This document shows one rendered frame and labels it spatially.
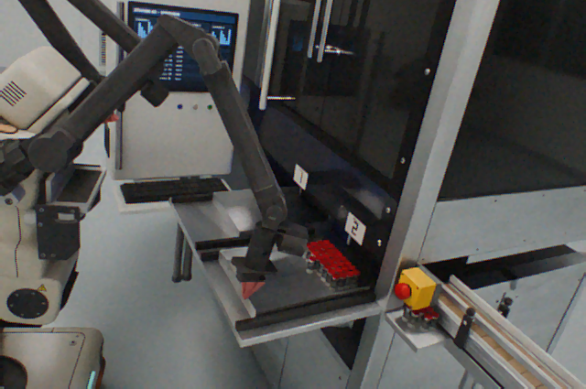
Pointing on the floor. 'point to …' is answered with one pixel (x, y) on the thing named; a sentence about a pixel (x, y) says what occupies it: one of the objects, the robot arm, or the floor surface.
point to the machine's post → (433, 147)
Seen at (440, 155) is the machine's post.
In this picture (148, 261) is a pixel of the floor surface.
